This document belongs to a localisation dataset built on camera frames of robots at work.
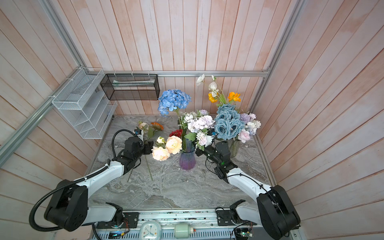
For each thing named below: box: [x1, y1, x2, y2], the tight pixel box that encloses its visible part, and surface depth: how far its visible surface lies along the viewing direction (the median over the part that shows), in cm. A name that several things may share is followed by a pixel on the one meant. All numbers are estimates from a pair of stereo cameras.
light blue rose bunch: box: [214, 103, 245, 140], surface depth 68 cm
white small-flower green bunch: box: [178, 109, 216, 152], surface depth 68 cm
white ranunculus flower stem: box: [196, 74, 220, 98], surface depth 83 cm
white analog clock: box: [139, 221, 162, 240], surface depth 70 cm
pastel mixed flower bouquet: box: [238, 113, 261, 143], surface depth 77 cm
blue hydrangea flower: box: [157, 89, 192, 115], surface depth 66 cm
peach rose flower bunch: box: [151, 135, 183, 162], surface depth 59 cm
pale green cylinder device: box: [174, 223, 190, 239], surface depth 65 cm
